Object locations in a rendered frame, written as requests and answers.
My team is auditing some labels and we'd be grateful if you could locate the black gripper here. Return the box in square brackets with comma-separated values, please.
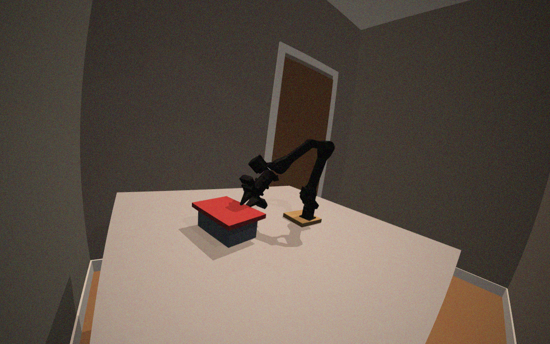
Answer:
[240, 175, 269, 209]

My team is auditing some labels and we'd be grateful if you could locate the red lid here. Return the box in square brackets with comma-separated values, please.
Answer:
[192, 196, 266, 231]

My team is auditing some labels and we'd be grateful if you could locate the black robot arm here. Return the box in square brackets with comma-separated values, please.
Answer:
[248, 139, 335, 221]

